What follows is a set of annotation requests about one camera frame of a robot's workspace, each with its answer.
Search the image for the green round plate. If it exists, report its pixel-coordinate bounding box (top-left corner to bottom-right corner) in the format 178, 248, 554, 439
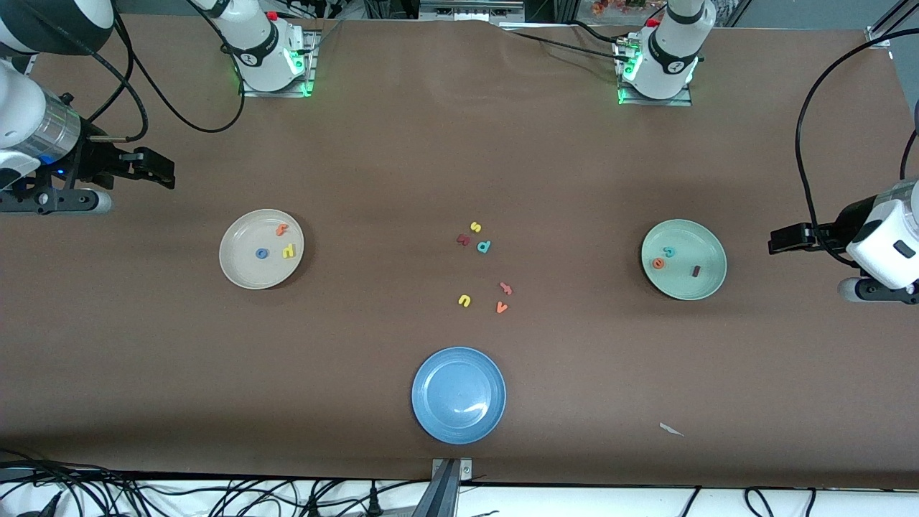
640, 219, 728, 301

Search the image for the beige round plate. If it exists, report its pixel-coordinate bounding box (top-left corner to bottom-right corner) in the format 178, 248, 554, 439
219, 209, 305, 290

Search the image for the brown table cover sheet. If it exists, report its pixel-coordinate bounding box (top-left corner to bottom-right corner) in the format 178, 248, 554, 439
0, 13, 919, 490

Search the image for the orange decorative object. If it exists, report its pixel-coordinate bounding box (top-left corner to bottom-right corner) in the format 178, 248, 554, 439
590, 0, 647, 17

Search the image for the grey power strip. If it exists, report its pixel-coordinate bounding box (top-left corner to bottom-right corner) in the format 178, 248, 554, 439
420, 0, 525, 22

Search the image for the blue round plate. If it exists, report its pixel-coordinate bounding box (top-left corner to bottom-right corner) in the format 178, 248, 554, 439
411, 347, 507, 445

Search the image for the dark grey mounting pole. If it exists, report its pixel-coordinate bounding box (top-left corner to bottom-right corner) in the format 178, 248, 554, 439
411, 460, 460, 517

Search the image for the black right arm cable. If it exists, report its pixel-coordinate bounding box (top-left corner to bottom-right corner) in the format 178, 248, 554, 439
86, 0, 246, 141

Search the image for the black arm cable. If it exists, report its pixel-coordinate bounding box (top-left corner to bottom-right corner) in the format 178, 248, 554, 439
86, 0, 246, 141
796, 29, 919, 248

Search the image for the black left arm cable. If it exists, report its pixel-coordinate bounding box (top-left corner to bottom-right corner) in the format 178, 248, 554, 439
796, 29, 919, 248

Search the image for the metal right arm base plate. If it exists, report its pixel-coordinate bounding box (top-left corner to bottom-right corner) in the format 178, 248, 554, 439
239, 29, 317, 98

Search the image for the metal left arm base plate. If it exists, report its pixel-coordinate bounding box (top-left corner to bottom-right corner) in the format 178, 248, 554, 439
617, 36, 694, 107

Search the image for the aluminium frame profile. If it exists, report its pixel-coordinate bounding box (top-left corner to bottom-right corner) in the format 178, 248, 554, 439
865, 0, 919, 47

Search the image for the black cable to base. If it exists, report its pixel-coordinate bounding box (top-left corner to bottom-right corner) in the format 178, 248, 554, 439
503, 29, 633, 65

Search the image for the silver metal bracket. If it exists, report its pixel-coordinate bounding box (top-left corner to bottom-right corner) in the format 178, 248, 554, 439
431, 457, 474, 483

